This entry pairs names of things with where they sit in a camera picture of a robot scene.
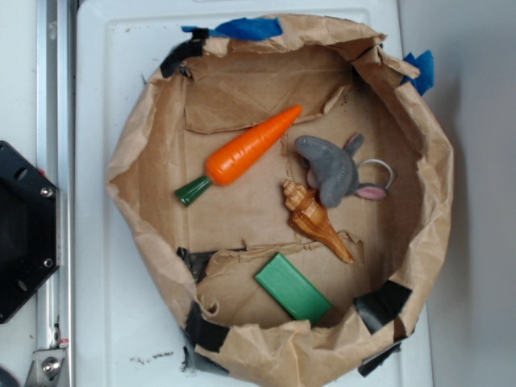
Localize green rectangular block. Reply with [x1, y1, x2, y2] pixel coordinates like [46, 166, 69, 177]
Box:
[254, 252, 332, 325]

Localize brown paper bag bowl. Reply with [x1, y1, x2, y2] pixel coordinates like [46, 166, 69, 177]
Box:
[106, 15, 453, 386]

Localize orange toy carrot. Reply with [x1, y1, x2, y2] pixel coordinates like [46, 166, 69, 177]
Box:
[174, 105, 302, 206]

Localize brown spiral seashell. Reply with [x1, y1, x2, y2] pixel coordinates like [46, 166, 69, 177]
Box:
[282, 179, 355, 264]

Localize grey plush mouse toy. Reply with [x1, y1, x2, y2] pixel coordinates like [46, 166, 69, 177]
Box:
[294, 134, 387, 208]

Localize black tape lower left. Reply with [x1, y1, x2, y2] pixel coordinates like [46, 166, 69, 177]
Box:
[185, 302, 230, 352]

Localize black tape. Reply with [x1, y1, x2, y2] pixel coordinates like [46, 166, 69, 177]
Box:
[185, 302, 230, 352]
[353, 281, 413, 335]
[160, 27, 209, 78]

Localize black tape upper left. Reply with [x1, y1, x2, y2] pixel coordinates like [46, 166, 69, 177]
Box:
[160, 27, 209, 78]

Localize black tape lower right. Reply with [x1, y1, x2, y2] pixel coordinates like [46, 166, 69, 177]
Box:
[353, 281, 413, 335]

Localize blue tape top piece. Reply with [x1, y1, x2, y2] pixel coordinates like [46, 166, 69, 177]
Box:
[181, 18, 283, 41]

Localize blue tape piece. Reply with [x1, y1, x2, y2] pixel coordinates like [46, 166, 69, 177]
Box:
[181, 18, 283, 41]
[401, 50, 435, 96]

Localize blue tape right piece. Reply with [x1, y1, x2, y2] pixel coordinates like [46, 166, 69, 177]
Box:
[401, 50, 435, 96]

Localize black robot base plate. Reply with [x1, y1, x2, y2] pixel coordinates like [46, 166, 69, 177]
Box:
[1, 140, 59, 324]

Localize aluminium extrusion rail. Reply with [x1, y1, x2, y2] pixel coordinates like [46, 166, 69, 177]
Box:
[36, 1, 80, 386]

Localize metal corner bracket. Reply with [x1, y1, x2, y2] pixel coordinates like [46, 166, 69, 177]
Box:
[24, 348, 65, 387]

